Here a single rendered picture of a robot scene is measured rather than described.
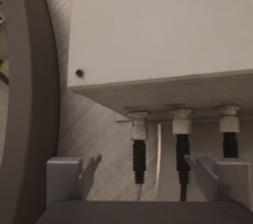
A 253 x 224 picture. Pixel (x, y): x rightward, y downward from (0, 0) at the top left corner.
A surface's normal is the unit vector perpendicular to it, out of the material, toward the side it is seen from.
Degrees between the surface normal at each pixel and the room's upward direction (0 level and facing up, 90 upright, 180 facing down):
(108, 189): 90
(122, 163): 90
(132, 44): 90
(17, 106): 90
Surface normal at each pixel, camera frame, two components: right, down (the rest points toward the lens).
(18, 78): -0.35, -0.22
